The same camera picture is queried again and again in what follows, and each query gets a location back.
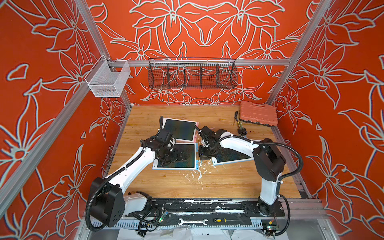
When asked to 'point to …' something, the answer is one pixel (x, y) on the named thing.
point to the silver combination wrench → (182, 221)
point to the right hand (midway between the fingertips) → (198, 156)
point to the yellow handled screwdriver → (219, 220)
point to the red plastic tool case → (263, 114)
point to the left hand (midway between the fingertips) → (180, 159)
